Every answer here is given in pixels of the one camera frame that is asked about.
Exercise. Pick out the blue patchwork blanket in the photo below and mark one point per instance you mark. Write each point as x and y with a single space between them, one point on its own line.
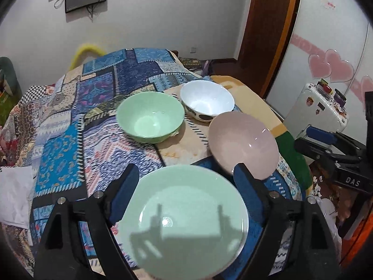
96 99

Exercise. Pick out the wooden door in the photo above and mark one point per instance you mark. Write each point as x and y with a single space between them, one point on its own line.
268 35

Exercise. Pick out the orange cloth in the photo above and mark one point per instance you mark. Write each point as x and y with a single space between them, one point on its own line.
358 245

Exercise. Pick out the white suitcase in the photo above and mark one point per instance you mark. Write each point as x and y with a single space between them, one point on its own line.
309 113

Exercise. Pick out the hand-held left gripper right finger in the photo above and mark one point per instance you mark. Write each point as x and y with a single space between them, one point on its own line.
247 192

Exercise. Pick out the green bowl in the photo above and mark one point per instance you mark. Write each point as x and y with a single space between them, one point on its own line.
145 119

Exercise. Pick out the pink bowl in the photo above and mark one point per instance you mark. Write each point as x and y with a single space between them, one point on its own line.
239 140

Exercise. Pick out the white bowl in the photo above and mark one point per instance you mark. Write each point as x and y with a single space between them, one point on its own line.
204 99

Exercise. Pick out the green plate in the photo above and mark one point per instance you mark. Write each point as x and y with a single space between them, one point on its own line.
180 198

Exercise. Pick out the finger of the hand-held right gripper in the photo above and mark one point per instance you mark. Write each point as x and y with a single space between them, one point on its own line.
320 134
311 148

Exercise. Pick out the patterned bag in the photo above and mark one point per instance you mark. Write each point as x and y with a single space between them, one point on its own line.
195 64

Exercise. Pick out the red white wall sticker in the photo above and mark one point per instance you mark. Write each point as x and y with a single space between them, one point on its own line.
329 3

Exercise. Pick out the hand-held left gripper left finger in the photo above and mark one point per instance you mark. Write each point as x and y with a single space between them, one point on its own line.
126 189

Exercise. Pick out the yellow foam tube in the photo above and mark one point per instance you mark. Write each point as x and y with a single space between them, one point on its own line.
87 47

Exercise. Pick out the pink heart sticker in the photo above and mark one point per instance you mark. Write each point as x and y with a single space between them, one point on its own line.
341 67
319 65
367 90

